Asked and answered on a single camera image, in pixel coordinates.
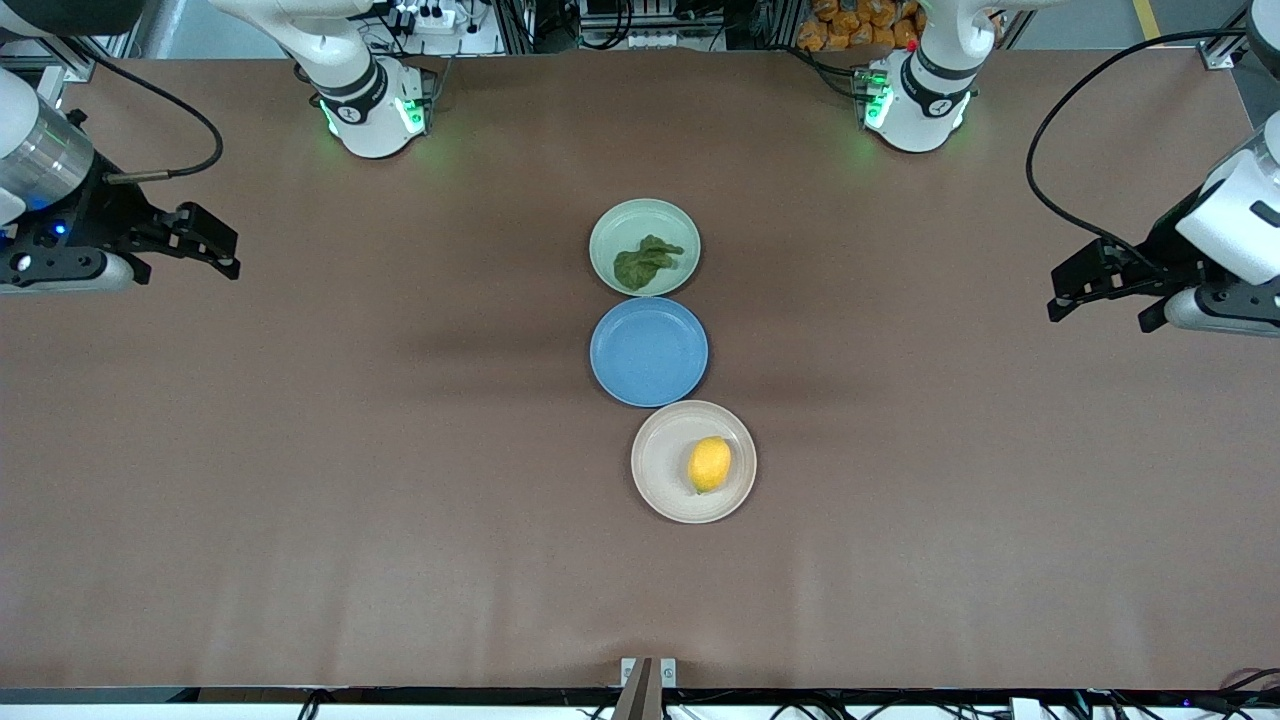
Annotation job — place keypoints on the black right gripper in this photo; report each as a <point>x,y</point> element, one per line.
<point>105,210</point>

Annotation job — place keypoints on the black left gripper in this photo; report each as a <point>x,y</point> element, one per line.
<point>1158,250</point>

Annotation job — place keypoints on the yellow lemon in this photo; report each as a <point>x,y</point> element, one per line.
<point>710,465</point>

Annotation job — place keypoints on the green lettuce leaf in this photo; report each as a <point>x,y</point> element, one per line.
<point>645,262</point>

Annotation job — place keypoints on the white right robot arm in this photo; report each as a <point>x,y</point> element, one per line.
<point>365,100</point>

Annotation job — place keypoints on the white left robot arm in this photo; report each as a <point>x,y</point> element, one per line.
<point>925,100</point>

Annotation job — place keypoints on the white power strip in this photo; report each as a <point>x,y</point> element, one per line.
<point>428,17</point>

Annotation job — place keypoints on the bag of orange fruits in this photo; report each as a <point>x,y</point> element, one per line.
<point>855,27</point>

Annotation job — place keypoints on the light green plate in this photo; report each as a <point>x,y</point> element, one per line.
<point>620,225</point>

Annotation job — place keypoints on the blue plate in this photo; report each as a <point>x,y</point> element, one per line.
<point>648,352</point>

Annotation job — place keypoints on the beige plate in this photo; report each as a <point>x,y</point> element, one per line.
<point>660,470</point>

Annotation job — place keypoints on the black equipment rack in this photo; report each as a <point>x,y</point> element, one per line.
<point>650,22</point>

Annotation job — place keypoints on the aluminium frame profile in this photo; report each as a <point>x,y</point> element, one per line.
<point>110,40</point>
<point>1228,45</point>

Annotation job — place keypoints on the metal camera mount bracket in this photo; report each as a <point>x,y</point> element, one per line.
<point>648,685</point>

